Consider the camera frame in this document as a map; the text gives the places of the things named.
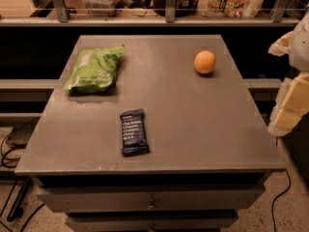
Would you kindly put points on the black power adapter box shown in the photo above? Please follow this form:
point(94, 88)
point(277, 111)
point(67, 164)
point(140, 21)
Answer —
point(19, 137)

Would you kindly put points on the grey metal shelf rail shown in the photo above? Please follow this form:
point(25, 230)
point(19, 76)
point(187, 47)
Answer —
point(137, 13)

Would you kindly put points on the round drawer knob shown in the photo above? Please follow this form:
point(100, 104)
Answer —
point(152, 206)

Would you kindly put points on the green rice chip bag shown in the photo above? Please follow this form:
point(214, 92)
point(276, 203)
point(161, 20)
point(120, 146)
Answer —
point(95, 70)

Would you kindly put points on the orange fruit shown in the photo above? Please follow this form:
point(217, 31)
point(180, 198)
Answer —
point(204, 62)

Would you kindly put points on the dark blue snack bar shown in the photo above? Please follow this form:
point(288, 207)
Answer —
point(133, 133)

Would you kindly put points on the colourful snack bag on shelf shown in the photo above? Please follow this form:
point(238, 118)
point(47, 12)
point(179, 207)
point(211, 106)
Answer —
point(230, 8)

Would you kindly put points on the grey drawer cabinet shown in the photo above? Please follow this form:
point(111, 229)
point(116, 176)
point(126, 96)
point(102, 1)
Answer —
point(209, 150)

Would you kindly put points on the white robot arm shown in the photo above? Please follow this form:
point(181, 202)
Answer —
point(299, 46)

